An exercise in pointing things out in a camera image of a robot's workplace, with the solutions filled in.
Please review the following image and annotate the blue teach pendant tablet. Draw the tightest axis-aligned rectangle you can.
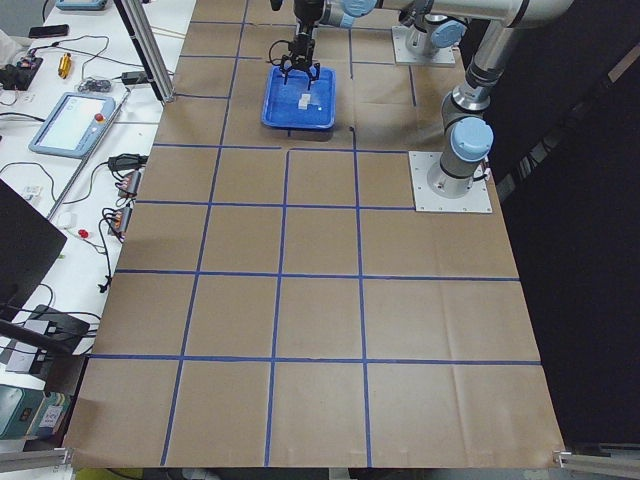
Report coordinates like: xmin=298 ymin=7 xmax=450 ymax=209
xmin=28 ymin=92 xmax=116 ymax=159

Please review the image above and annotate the aluminium frame post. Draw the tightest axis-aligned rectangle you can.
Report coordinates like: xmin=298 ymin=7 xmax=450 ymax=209
xmin=114 ymin=0 xmax=175 ymax=104

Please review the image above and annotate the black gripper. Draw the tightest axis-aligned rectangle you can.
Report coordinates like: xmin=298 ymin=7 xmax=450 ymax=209
xmin=279 ymin=0 xmax=323 ymax=90

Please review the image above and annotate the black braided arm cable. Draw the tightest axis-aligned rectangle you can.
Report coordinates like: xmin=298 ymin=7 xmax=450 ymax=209
xmin=268 ymin=38 xmax=296 ymax=66

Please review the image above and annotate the black smartphone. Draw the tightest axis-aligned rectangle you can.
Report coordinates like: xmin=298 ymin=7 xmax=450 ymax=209
xmin=28 ymin=24 xmax=70 ymax=39

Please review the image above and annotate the yellow cylindrical tool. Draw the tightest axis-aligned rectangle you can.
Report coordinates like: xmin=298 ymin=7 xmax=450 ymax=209
xmin=58 ymin=53 xmax=72 ymax=79

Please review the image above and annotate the black power adapter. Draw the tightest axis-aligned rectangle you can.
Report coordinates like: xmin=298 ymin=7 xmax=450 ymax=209
xmin=120 ymin=71 xmax=149 ymax=85

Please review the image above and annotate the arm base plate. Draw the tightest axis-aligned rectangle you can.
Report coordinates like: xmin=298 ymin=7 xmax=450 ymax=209
xmin=391 ymin=26 xmax=460 ymax=67
xmin=408 ymin=151 xmax=493 ymax=214

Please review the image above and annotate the blue plastic tray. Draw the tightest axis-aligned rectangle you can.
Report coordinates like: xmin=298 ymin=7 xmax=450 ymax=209
xmin=261 ymin=66 xmax=336 ymax=130

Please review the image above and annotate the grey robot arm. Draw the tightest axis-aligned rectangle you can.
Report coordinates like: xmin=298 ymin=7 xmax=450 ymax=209
xmin=420 ymin=1 xmax=572 ymax=199
xmin=269 ymin=1 xmax=469 ymax=88

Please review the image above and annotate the brown paper table cover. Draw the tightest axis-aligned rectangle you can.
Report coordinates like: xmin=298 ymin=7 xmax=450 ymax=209
xmin=65 ymin=1 xmax=563 ymax=468

